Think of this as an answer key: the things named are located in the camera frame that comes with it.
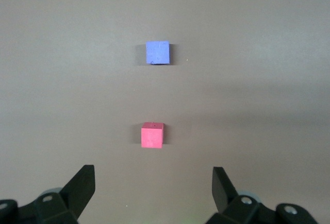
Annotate brown table cover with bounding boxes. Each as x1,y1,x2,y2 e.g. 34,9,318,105
0,0,330,224

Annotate red foam block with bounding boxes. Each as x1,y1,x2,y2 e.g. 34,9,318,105
141,122,165,149

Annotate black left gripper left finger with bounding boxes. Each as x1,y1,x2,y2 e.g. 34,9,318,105
0,164,96,224

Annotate purple foam block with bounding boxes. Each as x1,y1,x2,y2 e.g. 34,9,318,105
145,40,171,66

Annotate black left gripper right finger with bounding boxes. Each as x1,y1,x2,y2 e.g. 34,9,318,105
206,166,317,224

